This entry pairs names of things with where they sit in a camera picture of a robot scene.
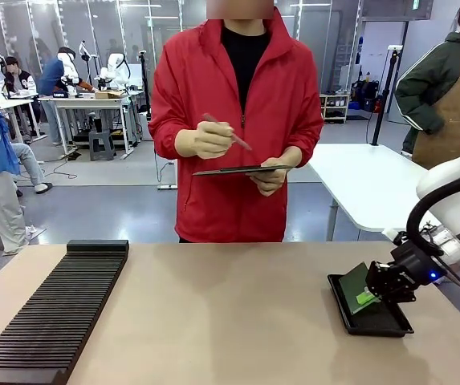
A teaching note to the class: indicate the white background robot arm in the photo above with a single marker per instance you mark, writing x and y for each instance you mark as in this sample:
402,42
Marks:
115,68

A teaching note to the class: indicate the green PCB board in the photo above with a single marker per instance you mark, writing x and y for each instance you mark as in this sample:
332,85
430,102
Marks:
354,286

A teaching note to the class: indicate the reddish brown pen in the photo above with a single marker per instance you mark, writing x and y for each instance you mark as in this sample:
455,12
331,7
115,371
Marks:
242,142

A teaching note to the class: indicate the person's right hand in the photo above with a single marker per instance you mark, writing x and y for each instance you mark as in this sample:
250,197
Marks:
205,140

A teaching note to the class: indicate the person in red jacket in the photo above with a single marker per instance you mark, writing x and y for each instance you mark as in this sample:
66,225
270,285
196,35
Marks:
213,80

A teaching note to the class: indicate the low wooden shelf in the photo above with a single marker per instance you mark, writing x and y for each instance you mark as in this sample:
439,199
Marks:
335,108

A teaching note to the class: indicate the black tripod stand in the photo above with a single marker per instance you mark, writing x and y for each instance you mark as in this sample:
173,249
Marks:
384,96

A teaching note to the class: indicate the white background desk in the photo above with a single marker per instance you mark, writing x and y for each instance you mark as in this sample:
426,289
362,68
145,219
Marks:
89,102

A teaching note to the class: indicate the person's right forearm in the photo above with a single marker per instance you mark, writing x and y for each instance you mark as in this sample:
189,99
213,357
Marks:
165,140

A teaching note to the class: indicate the person's left forearm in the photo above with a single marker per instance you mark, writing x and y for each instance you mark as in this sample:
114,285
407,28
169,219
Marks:
306,140

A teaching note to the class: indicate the seated person in varsity jacket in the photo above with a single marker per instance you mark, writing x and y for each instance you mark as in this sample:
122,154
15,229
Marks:
19,80

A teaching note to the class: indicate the person in brown apron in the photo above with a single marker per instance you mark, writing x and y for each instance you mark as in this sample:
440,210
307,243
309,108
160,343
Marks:
454,100

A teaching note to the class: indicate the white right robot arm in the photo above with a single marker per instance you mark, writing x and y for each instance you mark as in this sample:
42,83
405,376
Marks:
454,184

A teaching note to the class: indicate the seated person in blue top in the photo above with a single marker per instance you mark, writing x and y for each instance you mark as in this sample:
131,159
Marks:
53,80

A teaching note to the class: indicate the black slotted PCB rack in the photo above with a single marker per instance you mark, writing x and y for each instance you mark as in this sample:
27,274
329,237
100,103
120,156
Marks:
53,305

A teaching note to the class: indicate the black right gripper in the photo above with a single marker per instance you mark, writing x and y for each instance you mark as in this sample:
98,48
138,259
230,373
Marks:
418,264

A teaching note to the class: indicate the cardboard box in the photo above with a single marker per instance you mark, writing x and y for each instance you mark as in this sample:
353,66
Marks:
109,94

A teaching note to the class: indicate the white side table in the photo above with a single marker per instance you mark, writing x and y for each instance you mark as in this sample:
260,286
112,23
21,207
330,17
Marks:
362,180

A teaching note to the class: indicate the person's left hand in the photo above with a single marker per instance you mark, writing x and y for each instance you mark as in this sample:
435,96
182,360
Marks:
271,184

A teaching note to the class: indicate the grey plastic stool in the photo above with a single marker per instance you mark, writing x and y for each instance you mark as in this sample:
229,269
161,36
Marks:
102,145

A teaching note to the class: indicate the seated person's grey-trousered leg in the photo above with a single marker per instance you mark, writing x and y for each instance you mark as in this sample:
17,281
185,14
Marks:
31,164

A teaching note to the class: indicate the black plastic tray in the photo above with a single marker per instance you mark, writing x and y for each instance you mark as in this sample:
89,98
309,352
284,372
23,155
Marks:
378,321

